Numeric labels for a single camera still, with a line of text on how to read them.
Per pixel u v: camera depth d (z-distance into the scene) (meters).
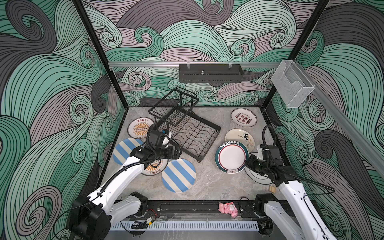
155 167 0.62
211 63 0.95
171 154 0.68
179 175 0.84
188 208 0.75
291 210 0.48
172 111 1.14
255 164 0.68
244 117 1.14
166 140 0.70
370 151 0.51
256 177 0.83
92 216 0.37
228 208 0.71
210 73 0.95
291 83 0.79
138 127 1.07
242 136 1.01
